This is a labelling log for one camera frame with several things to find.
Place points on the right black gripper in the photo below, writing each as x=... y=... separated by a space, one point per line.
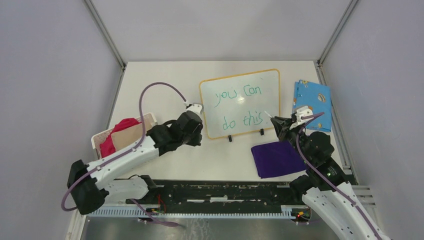
x=282 y=125

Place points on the yellow framed whiteboard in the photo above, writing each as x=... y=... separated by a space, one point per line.
x=235 y=105

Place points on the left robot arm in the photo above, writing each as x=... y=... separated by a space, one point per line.
x=93 y=184

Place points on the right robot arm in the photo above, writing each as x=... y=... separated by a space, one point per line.
x=325 y=187

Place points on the purple cloth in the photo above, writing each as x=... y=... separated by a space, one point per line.
x=276 y=159

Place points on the blue cartoon cloth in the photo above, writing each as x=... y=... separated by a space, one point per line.
x=318 y=99

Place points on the white plastic basket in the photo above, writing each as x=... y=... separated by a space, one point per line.
x=99 y=138

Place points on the tan cloth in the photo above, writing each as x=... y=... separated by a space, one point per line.
x=126 y=133

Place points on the red cloth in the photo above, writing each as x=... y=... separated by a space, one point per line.
x=107 y=147

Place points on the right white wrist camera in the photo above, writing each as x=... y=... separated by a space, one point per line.
x=302 y=115

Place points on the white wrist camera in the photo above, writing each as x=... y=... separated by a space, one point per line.
x=302 y=115
x=196 y=108

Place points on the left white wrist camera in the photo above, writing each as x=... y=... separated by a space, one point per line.
x=196 y=108

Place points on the right aluminium frame post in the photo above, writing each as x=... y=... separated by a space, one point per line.
x=337 y=31

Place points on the aluminium frame post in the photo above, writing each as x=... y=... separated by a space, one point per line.
x=337 y=31
x=92 y=10

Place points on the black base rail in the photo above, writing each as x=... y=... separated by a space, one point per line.
x=221 y=197

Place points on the white slotted cable duct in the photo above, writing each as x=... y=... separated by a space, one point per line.
x=135 y=212

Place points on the left aluminium frame post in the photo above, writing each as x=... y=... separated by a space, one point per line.
x=92 y=10

